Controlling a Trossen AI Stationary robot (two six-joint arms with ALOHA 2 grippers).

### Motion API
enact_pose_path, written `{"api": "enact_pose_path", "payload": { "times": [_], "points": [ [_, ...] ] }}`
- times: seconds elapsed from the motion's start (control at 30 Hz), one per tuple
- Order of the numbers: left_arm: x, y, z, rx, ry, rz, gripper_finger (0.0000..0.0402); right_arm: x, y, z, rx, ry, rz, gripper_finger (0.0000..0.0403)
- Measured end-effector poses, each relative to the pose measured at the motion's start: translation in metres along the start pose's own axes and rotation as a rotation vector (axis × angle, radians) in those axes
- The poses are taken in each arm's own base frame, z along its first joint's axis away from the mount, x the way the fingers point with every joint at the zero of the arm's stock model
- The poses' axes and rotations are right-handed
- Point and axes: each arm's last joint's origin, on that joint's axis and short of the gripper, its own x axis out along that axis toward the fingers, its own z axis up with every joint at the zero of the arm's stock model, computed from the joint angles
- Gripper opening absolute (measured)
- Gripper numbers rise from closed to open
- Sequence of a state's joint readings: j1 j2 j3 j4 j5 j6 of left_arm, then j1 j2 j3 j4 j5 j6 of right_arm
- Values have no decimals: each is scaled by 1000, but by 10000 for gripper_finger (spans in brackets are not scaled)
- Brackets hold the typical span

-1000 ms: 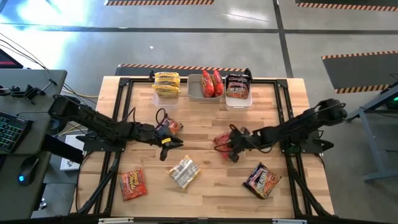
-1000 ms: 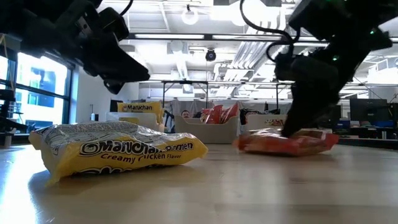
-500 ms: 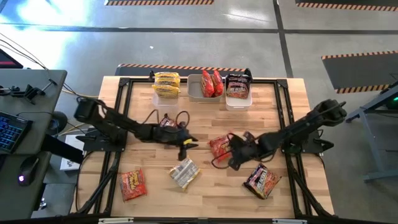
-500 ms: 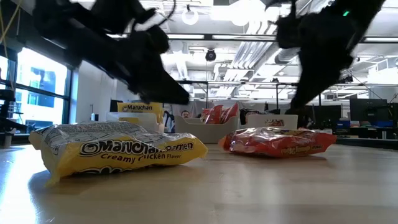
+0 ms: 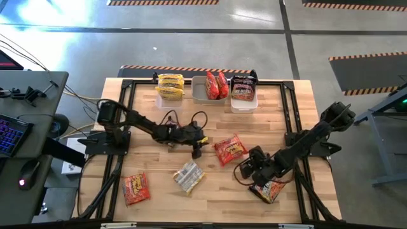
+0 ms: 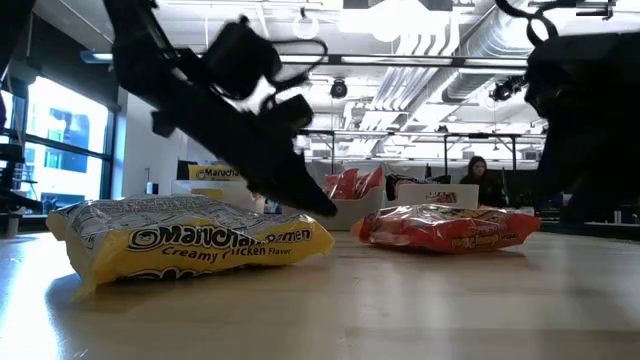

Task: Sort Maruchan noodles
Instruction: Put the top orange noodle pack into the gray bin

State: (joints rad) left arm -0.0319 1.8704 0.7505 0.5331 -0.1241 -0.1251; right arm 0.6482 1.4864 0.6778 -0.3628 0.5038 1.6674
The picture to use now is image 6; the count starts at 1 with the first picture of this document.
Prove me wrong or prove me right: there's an overhead light bar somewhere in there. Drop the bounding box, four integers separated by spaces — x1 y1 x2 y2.
79 49 531 69

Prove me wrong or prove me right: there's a black metal gantry frame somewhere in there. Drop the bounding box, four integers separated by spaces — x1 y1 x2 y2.
299 128 549 174

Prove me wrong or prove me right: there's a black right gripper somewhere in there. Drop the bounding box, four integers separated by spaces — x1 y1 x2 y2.
522 30 640 211

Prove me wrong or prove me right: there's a black ceiling spotlight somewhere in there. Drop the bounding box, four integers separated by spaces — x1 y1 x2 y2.
488 74 526 103

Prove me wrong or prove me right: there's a white ring lamp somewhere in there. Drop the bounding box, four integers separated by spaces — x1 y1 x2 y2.
292 9 321 41

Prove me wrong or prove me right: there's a black shelf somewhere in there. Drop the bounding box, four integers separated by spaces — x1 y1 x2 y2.
0 142 45 236

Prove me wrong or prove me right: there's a large glass window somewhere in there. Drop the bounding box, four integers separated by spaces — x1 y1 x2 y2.
0 74 115 211

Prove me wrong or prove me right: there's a white plastic bin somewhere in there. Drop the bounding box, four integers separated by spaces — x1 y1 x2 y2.
299 185 386 232
394 183 480 210

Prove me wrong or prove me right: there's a black ceiling track fixture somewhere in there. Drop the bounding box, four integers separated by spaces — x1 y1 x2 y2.
574 0 617 19

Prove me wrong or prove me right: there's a silver ventilation duct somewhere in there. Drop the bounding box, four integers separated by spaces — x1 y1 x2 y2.
442 0 531 104

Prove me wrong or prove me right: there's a person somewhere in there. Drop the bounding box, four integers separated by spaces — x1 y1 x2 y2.
458 155 507 208

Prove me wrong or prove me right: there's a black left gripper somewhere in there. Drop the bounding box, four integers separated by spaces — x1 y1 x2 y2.
149 74 339 218

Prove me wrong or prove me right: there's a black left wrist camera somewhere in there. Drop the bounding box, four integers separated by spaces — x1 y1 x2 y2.
202 17 284 101

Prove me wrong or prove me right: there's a small black monitor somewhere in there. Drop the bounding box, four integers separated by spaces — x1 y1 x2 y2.
175 159 200 182

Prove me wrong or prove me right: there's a yellow Maruchan chicken ramen pack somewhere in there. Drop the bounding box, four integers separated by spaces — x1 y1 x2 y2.
45 193 337 301
187 164 247 183
189 188 226 201

